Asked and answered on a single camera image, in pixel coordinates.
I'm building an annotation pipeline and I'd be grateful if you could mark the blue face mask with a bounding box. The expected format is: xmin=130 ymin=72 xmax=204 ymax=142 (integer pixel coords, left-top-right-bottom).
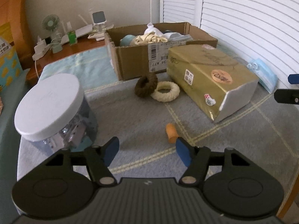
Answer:
xmin=163 ymin=32 xmax=193 ymax=42
xmin=247 ymin=59 xmax=278 ymax=94

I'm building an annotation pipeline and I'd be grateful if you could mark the cream braided ring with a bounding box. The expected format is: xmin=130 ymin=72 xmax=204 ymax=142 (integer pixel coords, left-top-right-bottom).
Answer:
xmin=150 ymin=81 xmax=181 ymax=103

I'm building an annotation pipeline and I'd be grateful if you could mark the brown scrunchie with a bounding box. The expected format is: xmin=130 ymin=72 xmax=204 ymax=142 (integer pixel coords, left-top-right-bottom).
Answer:
xmin=134 ymin=72 xmax=158 ymax=98

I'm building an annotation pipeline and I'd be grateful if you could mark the blue cap plush toy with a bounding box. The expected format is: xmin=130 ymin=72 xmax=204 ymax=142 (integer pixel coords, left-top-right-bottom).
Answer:
xmin=120 ymin=34 xmax=136 ymax=46

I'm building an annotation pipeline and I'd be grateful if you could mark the cream cloth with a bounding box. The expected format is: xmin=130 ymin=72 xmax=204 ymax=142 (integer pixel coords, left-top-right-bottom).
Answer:
xmin=134 ymin=32 xmax=168 ymax=45

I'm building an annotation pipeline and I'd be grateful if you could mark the white cloth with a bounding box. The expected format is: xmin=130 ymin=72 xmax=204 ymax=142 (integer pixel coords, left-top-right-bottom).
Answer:
xmin=144 ymin=22 xmax=164 ymax=36

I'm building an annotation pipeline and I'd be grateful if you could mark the grey plaid mat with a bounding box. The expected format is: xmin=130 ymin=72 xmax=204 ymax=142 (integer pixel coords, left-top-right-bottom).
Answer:
xmin=16 ymin=49 xmax=299 ymax=192

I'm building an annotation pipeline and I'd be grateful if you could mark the gold tissue pack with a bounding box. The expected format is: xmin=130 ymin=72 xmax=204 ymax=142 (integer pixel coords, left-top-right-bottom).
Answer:
xmin=167 ymin=44 xmax=258 ymax=122

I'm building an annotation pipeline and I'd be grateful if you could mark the clear jar white lid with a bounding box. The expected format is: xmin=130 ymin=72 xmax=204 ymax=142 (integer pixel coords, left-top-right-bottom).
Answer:
xmin=14 ymin=73 xmax=98 ymax=156

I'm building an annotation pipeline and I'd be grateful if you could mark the white louvered door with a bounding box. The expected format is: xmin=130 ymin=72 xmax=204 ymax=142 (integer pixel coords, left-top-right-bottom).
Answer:
xmin=160 ymin=0 xmax=298 ymax=88

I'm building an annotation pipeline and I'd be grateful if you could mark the teal towel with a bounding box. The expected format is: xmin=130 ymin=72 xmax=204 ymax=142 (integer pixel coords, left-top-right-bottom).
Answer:
xmin=39 ymin=46 xmax=118 ymax=91

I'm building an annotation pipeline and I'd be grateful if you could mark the cardboard box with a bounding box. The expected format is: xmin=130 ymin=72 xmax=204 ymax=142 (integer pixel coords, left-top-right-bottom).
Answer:
xmin=104 ymin=22 xmax=218 ymax=80

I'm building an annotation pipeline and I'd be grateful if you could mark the wooden nightstand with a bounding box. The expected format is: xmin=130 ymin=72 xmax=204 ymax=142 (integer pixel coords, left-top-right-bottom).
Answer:
xmin=26 ymin=36 xmax=105 ymax=86

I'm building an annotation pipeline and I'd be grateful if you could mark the green bottle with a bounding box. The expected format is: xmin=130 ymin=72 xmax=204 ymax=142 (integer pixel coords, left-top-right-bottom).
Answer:
xmin=66 ymin=22 xmax=78 ymax=45

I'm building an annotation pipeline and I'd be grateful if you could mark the white power strip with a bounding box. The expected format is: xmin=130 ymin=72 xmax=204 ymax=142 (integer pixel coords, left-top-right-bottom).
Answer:
xmin=32 ymin=36 xmax=50 ymax=61

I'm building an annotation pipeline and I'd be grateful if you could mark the white remote control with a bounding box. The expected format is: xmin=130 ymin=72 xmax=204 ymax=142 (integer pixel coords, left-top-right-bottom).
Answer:
xmin=88 ymin=33 xmax=104 ymax=41

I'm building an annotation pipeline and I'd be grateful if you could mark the white router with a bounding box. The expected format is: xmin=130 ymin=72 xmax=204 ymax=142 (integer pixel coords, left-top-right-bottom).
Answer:
xmin=60 ymin=14 xmax=93 ymax=45

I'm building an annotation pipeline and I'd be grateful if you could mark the white phone stand screen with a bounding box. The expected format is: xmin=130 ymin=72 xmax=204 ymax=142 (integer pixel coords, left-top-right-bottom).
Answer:
xmin=89 ymin=9 xmax=114 ymax=35

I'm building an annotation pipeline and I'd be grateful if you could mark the small green desk fan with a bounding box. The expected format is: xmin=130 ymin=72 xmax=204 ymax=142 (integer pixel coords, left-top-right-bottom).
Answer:
xmin=42 ymin=14 xmax=62 ymax=54

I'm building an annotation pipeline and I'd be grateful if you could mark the wooden headboard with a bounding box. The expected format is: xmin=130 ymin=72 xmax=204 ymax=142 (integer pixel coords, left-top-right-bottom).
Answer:
xmin=1 ymin=0 xmax=34 ymax=69

